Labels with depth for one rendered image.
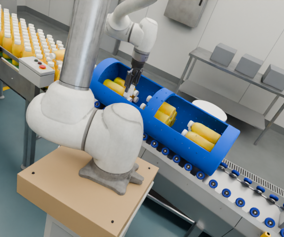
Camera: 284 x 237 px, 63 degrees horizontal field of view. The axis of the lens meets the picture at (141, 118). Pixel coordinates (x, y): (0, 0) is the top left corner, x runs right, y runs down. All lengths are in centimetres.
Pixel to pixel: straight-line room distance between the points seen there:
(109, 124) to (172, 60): 413
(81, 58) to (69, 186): 42
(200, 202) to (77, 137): 81
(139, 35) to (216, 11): 340
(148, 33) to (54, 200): 85
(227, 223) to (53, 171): 90
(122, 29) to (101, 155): 66
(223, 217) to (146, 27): 103
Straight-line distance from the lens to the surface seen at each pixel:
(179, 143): 121
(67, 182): 85
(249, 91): 472
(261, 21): 451
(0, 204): 215
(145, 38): 122
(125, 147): 76
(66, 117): 76
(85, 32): 75
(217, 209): 135
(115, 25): 121
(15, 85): 195
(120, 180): 86
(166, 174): 136
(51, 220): 108
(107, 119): 74
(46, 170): 88
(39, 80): 147
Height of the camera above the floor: 175
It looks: 32 degrees down
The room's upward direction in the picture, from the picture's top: 21 degrees clockwise
